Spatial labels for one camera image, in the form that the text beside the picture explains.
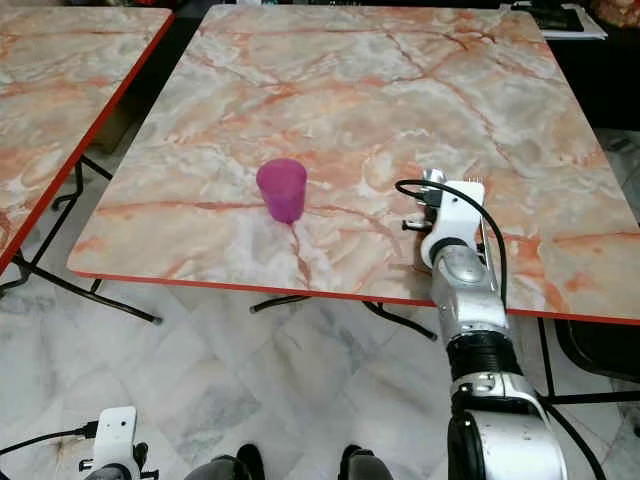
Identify purple plastic cup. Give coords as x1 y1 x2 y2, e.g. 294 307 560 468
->
255 158 308 225

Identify black chair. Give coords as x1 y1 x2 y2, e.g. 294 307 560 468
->
536 317 640 409

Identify black metal table legs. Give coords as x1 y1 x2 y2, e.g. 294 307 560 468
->
0 154 163 326

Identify dark robot right foot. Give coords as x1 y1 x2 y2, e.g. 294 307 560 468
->
339 446 407 480

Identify dark robot foot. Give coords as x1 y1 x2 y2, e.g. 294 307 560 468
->
184 444 267 480
339 446 407 480

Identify dark robot left foot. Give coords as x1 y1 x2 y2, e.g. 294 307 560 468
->
184 444 267 480

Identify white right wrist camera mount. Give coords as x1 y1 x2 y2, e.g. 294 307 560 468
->
419 181 487 272

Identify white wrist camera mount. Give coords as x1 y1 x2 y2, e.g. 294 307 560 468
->
92 405 140 480
419 181 487 272

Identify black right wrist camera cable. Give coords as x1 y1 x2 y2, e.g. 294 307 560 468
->
395 178 511 307

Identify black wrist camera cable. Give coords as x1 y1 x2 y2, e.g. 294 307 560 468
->
395 178 511 307
0 422 98 457

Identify black left wrist camera cable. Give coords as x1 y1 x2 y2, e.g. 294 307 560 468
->
0 422 98 457

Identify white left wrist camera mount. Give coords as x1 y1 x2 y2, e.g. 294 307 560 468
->
92 405 140 480

